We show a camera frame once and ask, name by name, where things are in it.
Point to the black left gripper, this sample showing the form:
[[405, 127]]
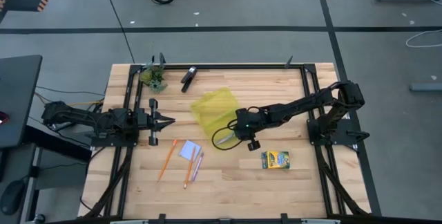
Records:
[[148, 120]]

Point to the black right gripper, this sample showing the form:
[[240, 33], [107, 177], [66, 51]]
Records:
[[247, 123]]

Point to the yellow-green translucent tray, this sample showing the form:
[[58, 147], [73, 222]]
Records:
[[214, 106]]

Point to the orange pencil with eraser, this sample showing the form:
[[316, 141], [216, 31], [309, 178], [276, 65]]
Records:
[[189, 167], [167, 160]]

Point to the purple translucent pen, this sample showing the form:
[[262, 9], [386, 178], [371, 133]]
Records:
[[197, 167]]

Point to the yellow green crayon box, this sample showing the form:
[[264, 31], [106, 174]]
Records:
[[275, 159]]

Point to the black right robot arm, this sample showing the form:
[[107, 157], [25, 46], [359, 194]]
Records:
[[293, 108]]

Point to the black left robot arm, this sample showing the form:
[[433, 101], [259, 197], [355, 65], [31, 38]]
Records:
[[86, 118]]

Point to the pale green trailing succulent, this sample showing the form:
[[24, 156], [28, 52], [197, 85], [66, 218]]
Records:
[[158, 85]]

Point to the pale blue sticky note pad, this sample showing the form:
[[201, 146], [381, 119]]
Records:
[[186, 149]]

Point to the spiky green potted plant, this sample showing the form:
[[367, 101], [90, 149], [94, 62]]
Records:
[[146, 75]]

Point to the dark grey desk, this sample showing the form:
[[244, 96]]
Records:
[[19, 99]]

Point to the black computer mouse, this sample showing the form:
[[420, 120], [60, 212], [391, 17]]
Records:
[[12, 196]]

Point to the black metal table frame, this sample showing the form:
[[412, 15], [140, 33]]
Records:
[[241, 66]]

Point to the black frame clamp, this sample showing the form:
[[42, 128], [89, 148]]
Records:
[[284, 218], [162, 218]]

